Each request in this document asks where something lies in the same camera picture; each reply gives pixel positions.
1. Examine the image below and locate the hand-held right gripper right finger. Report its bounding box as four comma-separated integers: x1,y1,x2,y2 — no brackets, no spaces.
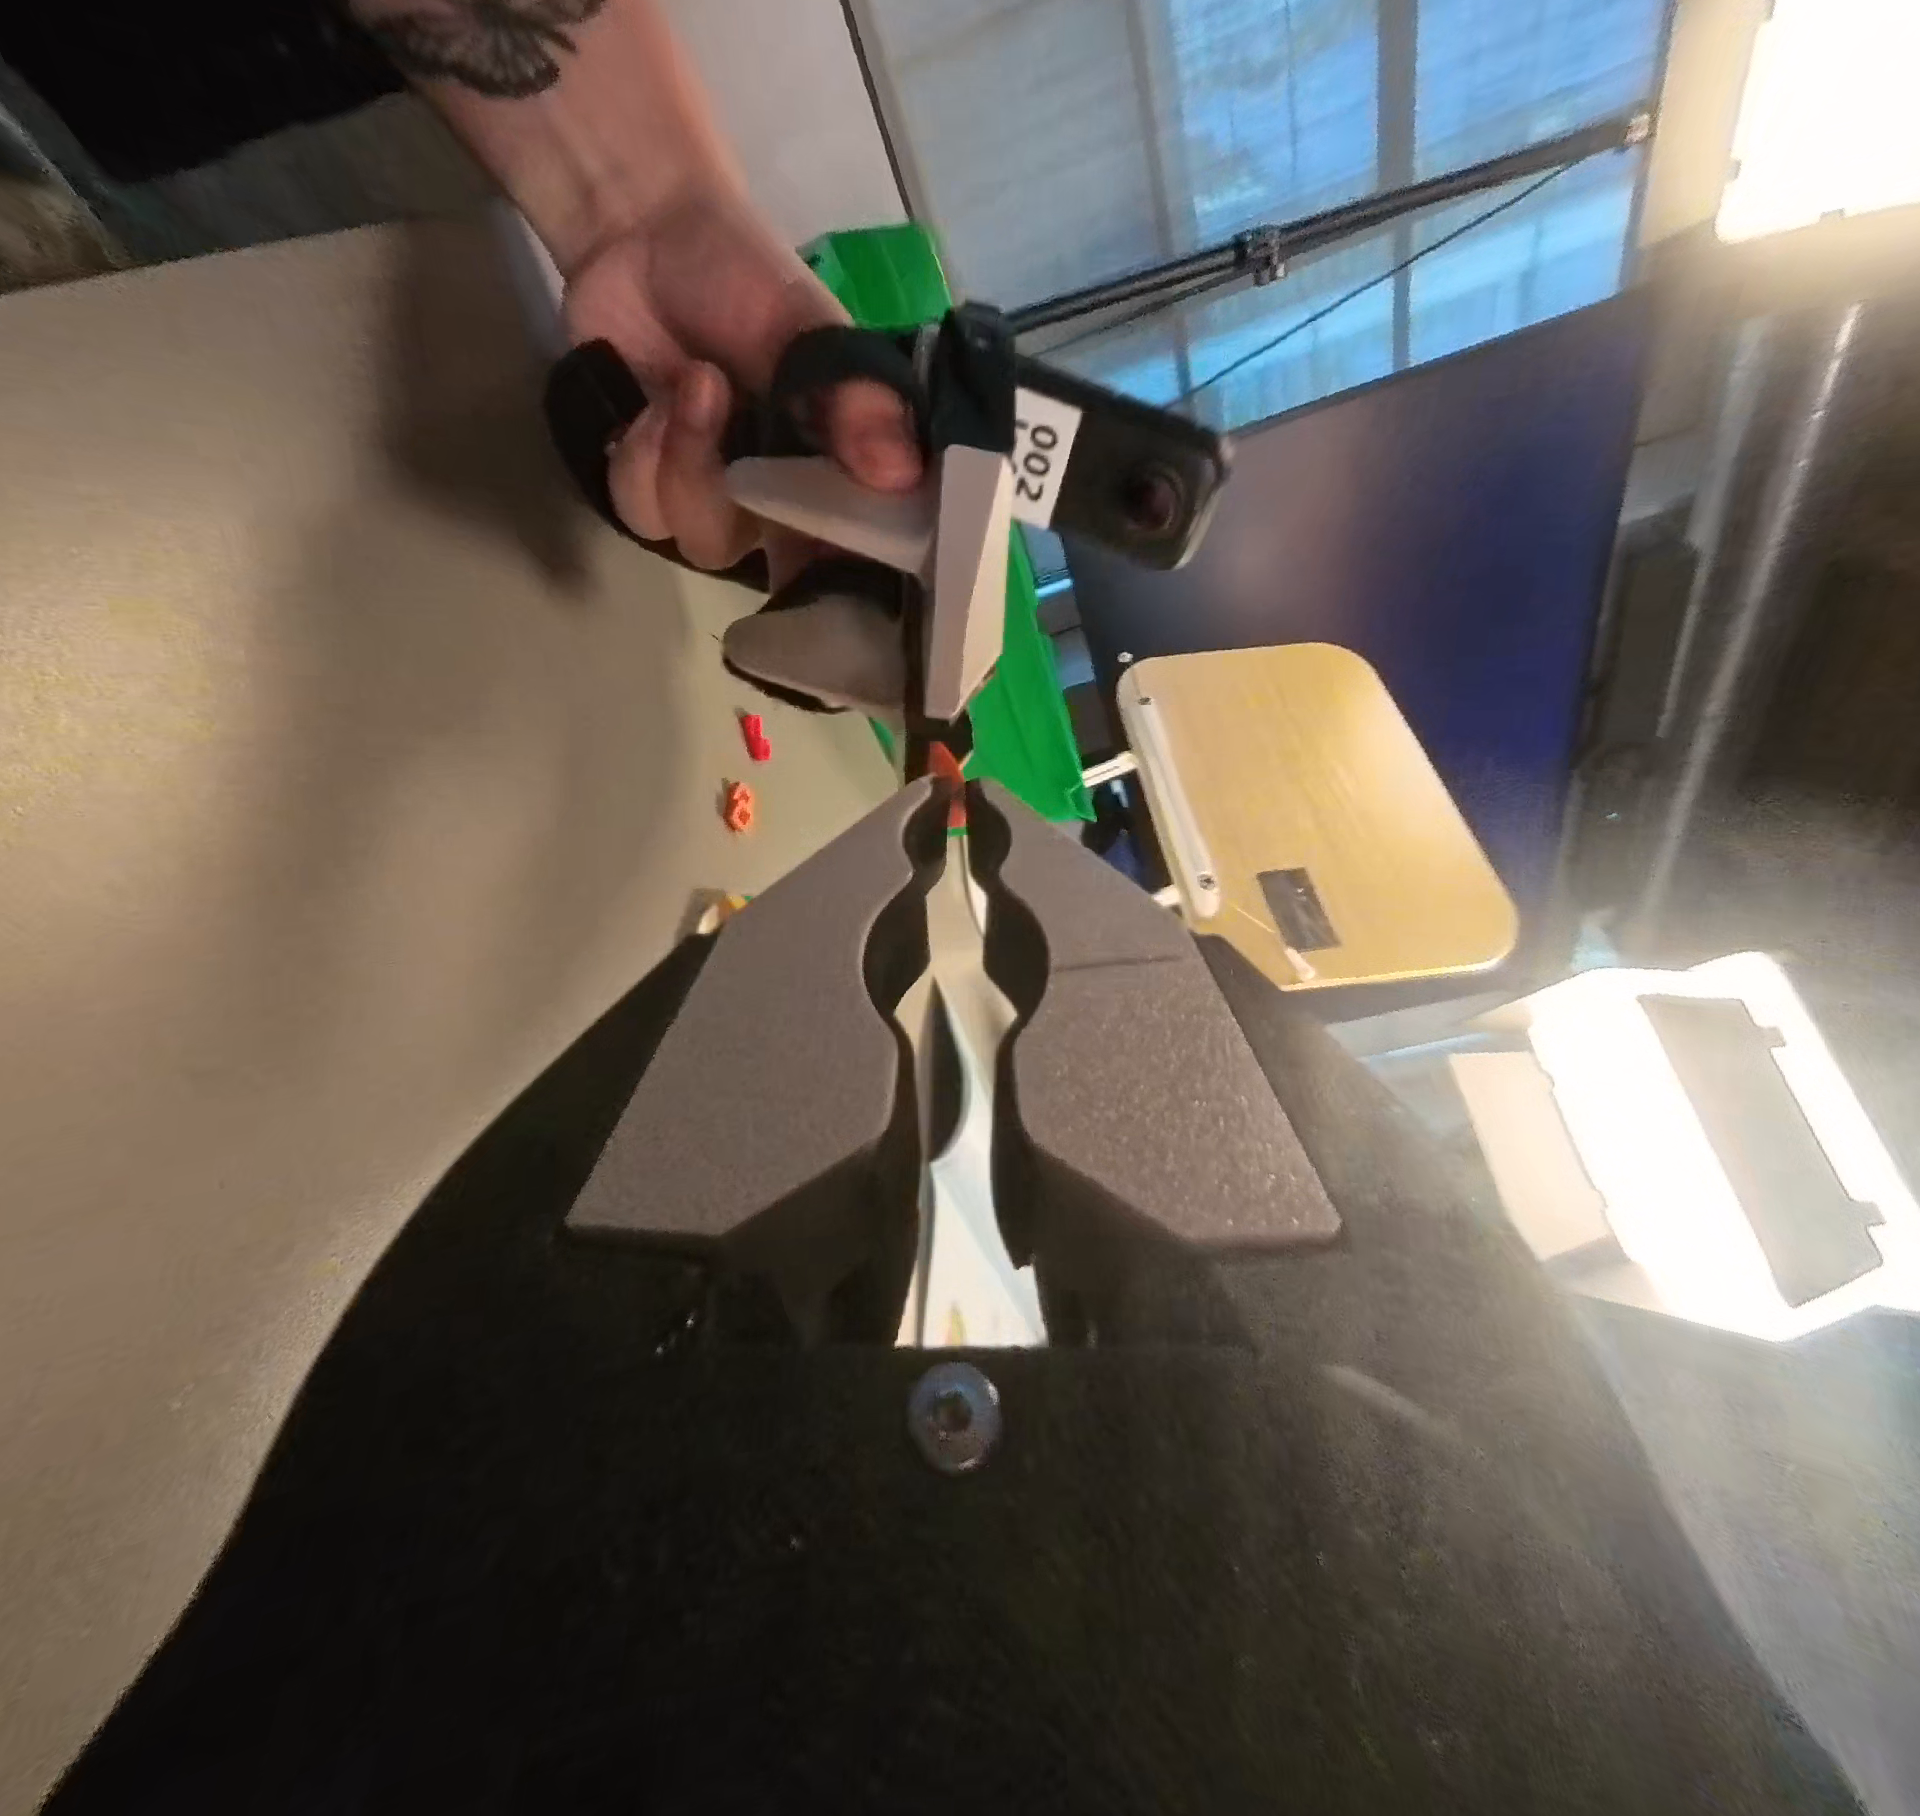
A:
963,778,1340,1348

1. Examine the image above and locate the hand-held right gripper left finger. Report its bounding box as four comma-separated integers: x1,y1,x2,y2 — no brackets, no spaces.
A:
566,778,954,1341

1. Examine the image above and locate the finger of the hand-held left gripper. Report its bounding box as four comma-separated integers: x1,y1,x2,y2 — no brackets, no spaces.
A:
899,439,1016,797

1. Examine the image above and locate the person's left forearm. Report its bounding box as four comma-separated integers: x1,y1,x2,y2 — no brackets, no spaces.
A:
346,0,767,309

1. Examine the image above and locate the person's left hand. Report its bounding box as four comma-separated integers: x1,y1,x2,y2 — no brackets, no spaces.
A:
563,216,926,573

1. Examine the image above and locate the green divided plastic bin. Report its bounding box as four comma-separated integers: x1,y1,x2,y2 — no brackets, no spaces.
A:
794,223,1099,829

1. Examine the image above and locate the black tripod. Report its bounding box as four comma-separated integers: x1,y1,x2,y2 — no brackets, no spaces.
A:
807,0,1653,337

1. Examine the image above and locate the wooden board on white stand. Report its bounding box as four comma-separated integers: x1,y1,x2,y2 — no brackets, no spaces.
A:
1115,641,1520,993

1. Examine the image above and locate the bright light panel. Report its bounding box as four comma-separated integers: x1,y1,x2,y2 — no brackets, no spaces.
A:
1711,0,1920,246

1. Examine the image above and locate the person's black top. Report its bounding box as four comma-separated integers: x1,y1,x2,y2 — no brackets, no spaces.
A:
0,0,651,187

